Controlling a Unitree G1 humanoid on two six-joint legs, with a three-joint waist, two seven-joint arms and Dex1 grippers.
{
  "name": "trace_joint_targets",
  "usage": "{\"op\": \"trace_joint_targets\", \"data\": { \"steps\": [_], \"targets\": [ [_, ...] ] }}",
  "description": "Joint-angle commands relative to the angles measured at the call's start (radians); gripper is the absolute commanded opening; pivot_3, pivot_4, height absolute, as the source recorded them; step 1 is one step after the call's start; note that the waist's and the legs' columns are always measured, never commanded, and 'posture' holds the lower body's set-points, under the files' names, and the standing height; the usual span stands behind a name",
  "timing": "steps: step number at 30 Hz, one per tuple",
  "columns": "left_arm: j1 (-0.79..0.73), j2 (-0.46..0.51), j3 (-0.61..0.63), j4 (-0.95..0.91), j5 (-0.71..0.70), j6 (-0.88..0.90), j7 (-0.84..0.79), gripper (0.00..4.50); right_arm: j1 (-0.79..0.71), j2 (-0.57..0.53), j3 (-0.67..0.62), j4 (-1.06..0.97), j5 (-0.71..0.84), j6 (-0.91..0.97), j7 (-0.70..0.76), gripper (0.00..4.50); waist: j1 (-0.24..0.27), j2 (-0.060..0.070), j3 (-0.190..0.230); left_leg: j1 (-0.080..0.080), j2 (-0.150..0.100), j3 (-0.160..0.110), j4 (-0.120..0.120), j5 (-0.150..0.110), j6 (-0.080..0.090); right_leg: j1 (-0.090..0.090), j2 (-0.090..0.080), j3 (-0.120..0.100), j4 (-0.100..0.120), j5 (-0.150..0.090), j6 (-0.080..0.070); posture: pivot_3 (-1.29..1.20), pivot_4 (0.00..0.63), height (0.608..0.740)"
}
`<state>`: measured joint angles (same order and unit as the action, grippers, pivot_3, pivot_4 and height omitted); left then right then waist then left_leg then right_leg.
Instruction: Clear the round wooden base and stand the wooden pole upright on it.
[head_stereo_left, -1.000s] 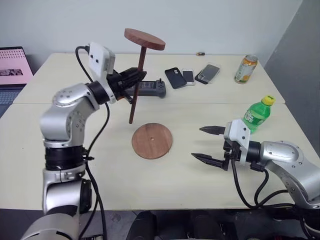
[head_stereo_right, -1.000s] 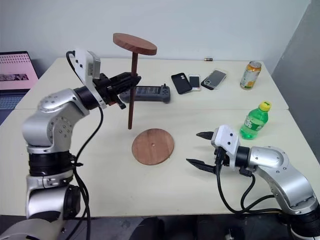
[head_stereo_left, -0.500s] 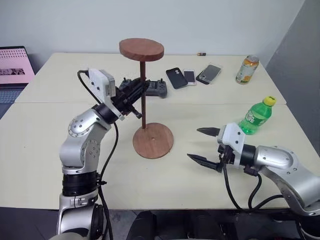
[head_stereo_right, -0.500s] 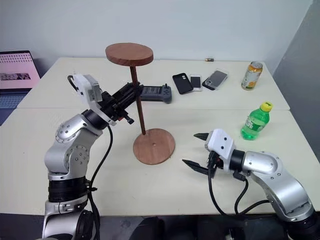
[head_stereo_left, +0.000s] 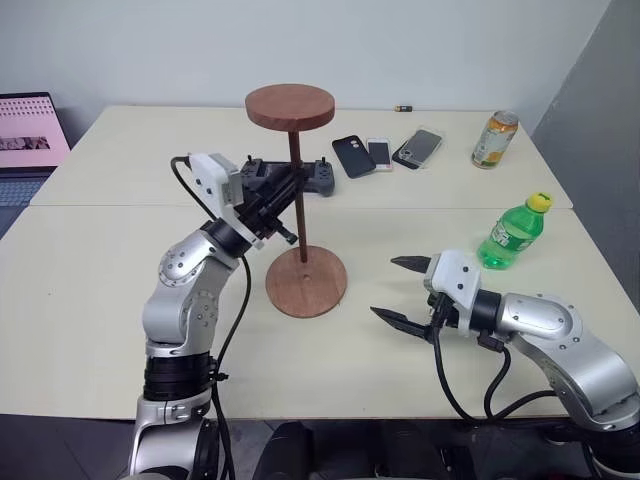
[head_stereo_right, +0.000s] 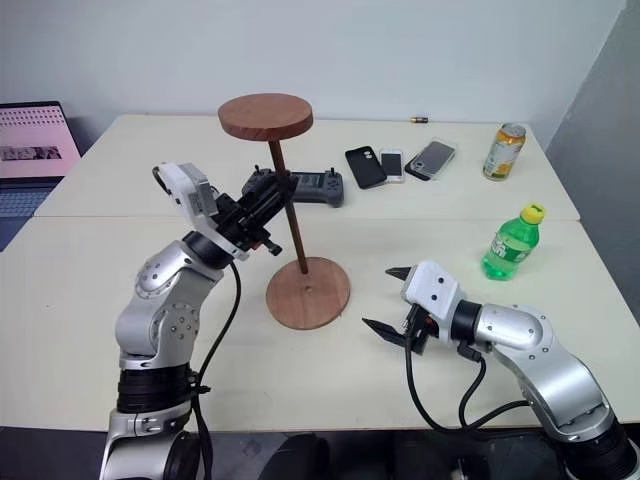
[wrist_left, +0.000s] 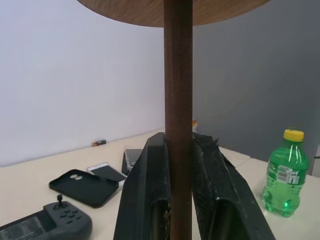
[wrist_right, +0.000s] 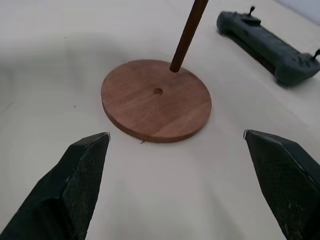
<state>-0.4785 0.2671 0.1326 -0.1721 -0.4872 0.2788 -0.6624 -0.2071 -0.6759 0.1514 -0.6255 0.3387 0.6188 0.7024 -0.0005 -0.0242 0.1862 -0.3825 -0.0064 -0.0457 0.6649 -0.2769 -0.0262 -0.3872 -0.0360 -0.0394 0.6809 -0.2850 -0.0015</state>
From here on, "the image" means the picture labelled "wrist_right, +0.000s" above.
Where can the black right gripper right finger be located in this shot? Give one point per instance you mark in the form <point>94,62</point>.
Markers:
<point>287,180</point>

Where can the dark grey remote controller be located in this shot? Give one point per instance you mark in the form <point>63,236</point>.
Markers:
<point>265,42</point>

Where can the round wooden base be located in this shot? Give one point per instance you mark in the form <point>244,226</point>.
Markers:
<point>156,105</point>

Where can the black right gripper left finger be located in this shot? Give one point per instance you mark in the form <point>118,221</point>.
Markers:
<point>65,190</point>

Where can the dark wooden pole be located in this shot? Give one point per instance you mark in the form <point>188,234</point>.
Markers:
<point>186,35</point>

